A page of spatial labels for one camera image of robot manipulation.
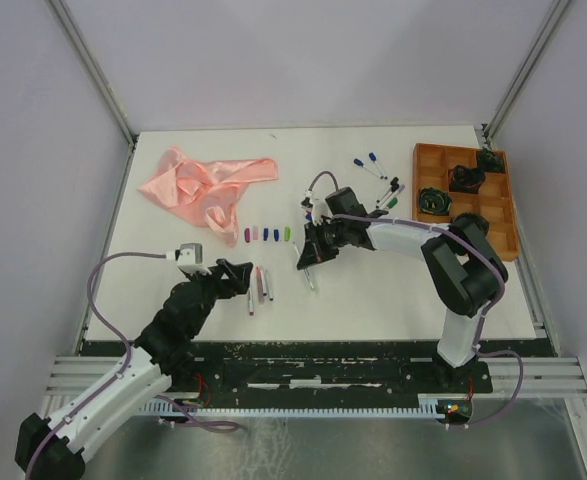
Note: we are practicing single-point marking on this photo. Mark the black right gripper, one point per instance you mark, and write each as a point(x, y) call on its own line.
point(314, 252)

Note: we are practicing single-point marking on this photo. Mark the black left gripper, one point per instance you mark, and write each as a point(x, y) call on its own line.
point(236, 282)

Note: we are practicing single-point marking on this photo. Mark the pink translucent highlighter pen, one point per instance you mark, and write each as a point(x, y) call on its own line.
point(258, 287)

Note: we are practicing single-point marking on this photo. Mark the blue capped marker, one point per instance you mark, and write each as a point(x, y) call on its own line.
point(268, 285)
point(263, 284)

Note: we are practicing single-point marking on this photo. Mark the magenta capped whiteboard marker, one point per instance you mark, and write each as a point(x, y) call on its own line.
point(250, 302)

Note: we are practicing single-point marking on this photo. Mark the lime green capped marker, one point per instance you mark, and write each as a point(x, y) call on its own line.
point(305, 271)

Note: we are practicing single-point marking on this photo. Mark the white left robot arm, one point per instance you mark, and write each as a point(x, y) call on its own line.
point(61, 445)

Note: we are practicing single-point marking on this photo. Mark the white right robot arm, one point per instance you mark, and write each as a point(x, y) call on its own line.
point(468, 275)

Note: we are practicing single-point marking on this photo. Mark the pink satin cloth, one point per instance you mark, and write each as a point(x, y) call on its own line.
point(205, 194)

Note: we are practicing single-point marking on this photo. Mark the far blue marker left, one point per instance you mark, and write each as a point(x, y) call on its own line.
point(359, 163)

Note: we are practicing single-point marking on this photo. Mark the black capped marker right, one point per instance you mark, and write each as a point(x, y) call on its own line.
point(393, 187)

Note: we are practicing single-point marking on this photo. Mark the black capped marker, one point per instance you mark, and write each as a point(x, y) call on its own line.
point(393, 187)
point(392, 180)

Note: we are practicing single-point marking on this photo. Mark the black capped marker left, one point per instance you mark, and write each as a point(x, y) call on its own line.
point(392, 180)

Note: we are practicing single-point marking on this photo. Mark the far blue marker right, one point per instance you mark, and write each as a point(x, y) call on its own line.
point(375, 162)

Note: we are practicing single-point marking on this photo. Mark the lavender capped marker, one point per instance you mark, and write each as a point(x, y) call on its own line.
point(395, 195)

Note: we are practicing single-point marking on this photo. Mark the blue yellow rolled tie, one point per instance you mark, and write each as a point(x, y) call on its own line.
point(434, 202)

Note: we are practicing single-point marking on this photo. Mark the dark rolled tie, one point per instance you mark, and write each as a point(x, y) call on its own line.
point(463, 179)
point(489, 161)

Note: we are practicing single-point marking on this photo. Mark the dark rolled tie top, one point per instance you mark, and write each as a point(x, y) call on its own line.
point(489, 161)

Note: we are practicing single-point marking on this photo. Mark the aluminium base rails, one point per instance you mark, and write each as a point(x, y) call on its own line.
point(543, 377)

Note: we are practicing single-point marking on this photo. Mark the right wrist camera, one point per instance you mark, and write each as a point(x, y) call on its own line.
point(316, 211)

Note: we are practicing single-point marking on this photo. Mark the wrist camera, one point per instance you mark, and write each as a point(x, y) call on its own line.
point(188, 258)
point(316, 211)

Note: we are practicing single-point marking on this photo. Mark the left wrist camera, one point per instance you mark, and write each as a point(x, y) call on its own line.
point(188, 258)

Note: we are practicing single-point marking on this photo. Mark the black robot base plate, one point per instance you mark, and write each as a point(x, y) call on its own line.
point(363, 373)

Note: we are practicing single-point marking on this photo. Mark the light blue cable duct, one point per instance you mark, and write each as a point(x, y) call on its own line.
point(423, 407)

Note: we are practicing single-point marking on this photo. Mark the aluminium frame post left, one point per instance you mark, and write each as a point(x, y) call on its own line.
point(70, 28)

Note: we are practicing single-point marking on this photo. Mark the aluminium frame post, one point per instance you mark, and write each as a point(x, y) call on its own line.
point(548, 28)
point(70, 28)

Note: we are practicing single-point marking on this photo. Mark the aluminium frame post right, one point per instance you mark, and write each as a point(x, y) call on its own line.
point(548, 28)

